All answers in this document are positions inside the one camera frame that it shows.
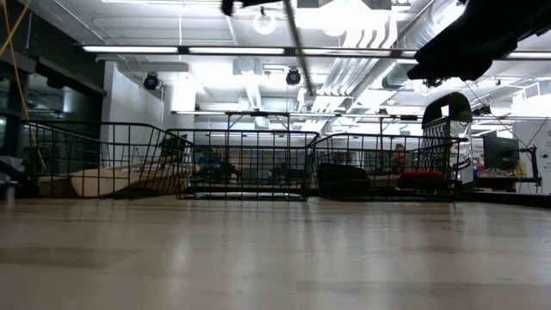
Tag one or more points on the black track light cluster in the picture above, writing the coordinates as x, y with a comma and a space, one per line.
435, 83

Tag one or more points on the black background monitor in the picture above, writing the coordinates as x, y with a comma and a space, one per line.
499, 150

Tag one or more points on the slotted wooden spatula with label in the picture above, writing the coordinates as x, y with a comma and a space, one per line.
168, 178

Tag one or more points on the round ceiling lamp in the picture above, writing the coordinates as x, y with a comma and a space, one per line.
264, 25

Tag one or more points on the person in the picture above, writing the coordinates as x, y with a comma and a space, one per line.
400, 153

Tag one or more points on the black ceiling spotlight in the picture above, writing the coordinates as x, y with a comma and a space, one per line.
151, 82
293, 76

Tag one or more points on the background work desk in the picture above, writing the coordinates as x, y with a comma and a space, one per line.
508, 178

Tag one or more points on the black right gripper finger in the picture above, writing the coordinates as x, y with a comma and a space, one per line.
460, 56

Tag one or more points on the black metal table frame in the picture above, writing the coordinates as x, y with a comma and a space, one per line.
508, 199

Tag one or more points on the wooden spoon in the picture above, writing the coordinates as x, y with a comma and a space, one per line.
56, 187

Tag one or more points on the plain wooden spatula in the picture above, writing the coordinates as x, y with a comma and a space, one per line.
103, 183

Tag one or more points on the long ceiling light bar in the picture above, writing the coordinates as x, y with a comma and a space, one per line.
237, 50
129, 49
353, 52

